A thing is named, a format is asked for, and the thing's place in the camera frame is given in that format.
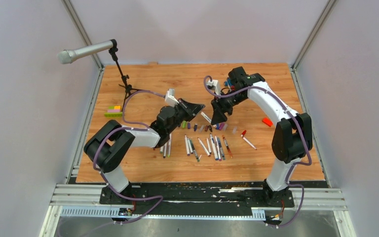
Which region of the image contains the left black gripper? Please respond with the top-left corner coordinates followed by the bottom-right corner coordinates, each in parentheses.
top-left (167, 98), bottom-right (205, 134)

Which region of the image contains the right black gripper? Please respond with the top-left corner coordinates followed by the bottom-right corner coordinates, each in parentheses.
top-left (211, 89), bottom-right (246, 125)

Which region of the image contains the purple pen cap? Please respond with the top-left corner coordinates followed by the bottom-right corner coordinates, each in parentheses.
top-left (219, 122), bottom-right (225, 130)

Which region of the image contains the orange capped white marker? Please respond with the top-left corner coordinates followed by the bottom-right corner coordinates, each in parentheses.
top-left (200, 112), bottom-right (212, 124)

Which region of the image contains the red capped white marker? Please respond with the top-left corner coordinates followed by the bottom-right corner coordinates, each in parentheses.
top-left (222, 135), bottom-right (233, 158)

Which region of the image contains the blue capped white marker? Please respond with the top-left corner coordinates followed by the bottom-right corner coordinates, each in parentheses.
top-left (210, 134), bottom-right (219, 160)

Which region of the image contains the black capped white marker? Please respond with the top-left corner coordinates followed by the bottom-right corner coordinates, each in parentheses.
top-left (206, 138), bottom-right (212, 155)

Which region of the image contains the brown capped white marker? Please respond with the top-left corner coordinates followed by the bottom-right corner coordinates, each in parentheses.
top-left (197, 137), bottom-right (211, 157)

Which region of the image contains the silver grey pen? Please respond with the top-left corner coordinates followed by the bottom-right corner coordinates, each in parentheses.
top-left (189, 138), bottom-right (200, 162)

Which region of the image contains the grey capped marker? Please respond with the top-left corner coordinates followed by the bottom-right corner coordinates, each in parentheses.
top-left (217, 138), bottom-right (225, 160)

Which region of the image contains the light green white marker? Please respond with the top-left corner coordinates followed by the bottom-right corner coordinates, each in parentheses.
top-left (167, 134), bottom-right (172, 157)

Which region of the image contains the dark blue capped marker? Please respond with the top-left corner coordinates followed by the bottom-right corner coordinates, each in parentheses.
top-left (187, 138), bottom-right (193, 154)

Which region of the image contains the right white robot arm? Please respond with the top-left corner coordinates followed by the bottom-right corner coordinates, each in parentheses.
top-left (203, 67), bottom-right (313, 206)

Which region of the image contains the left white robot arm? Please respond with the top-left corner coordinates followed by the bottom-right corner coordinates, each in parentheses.
top-left (83, 98), bottom-right (205, 204)

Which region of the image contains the blue red toy brick car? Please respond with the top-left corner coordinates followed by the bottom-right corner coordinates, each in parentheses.
top-left (224, 78), bottom-right (234, 90)

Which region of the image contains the orange red toy brick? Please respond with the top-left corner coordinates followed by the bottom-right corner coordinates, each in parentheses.
top-left (262, 118), bottom-right (273, 127)

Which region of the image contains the green pink toy brick stack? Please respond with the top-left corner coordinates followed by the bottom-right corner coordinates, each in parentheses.
top-left (104, 106), bottom-right (123, 118)

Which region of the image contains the black microphone tripod stand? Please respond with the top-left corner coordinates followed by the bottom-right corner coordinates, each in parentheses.
top-left (109, 46), bottom-right (143, 111)

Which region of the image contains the silver microphone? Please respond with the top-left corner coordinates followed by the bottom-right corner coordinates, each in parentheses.
top-left (57, 39), bottom-right (117, 64)

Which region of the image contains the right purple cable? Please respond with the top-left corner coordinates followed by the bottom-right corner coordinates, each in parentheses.
top-left (203, 76), bottom-right (313, 228)

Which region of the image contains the purple cable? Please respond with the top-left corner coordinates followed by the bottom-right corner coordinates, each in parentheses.
top-left (92, 89), bottom-right (167, 224)
top-left (203, 76), bottom-right (313, 228)

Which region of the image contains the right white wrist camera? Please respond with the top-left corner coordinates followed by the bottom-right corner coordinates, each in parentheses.
top-left (206, 79), bottom-right (221, 95)

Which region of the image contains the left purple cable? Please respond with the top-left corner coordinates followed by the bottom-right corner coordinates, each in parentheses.
top-left (92, 89), bottom-right (167, 224)

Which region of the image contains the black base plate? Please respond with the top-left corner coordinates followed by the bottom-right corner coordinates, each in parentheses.
top-left (99, 180), bottom-right (297, 217)

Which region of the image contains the grey slotted cable duct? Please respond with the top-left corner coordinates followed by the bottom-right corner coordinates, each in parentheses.
top-left (60, 206), bottom-right (266, 221)

